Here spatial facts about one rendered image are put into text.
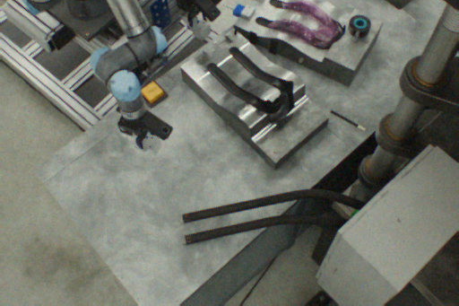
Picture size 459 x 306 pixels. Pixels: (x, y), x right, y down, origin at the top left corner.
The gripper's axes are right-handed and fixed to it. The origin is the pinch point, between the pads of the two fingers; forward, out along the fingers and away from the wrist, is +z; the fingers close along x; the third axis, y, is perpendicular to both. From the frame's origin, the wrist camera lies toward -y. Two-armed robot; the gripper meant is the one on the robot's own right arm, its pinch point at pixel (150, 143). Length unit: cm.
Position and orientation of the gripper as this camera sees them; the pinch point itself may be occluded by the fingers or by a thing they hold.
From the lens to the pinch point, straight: 178.2
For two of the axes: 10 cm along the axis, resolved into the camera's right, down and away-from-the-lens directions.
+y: -9.2, -3.3, 2.0
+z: 0.2, 4.6, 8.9
